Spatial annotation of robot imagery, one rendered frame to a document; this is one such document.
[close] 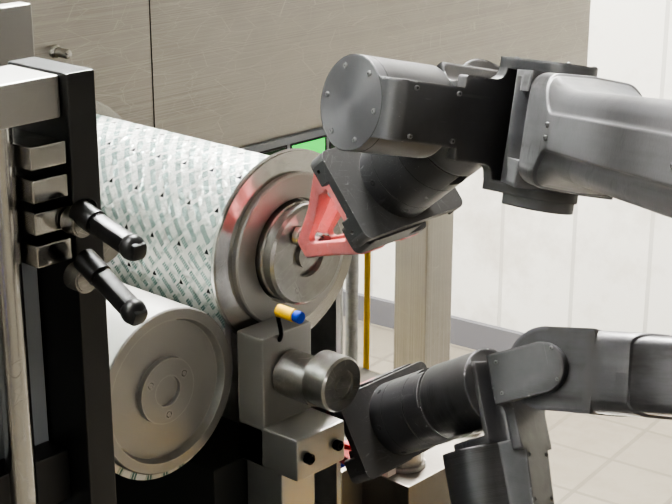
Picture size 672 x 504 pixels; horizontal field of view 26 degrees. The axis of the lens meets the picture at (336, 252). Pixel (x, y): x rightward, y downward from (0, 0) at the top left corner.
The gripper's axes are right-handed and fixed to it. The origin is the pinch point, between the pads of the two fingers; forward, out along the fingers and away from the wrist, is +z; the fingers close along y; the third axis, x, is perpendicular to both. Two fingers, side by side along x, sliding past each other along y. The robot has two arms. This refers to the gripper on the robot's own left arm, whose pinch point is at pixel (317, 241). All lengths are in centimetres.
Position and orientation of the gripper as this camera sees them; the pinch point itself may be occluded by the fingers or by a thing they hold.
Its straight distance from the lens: 102.6
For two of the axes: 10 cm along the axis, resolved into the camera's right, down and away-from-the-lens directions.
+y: 6.7, -2.4, 7.0
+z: -5.7, 4.4, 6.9
